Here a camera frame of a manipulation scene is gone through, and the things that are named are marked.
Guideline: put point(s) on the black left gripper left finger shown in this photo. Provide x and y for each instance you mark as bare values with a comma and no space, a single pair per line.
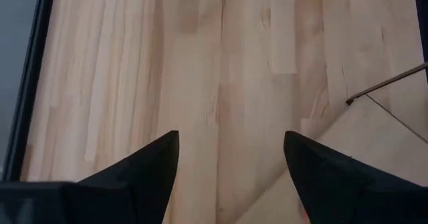
140,184

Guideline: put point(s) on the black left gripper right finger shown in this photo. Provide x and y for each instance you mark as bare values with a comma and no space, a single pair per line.
334,190

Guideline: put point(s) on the wooden board tray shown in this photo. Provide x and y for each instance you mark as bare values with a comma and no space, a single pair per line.
368,140

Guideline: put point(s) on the black aluminium table frame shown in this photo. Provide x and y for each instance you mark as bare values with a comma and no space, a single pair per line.
30,83

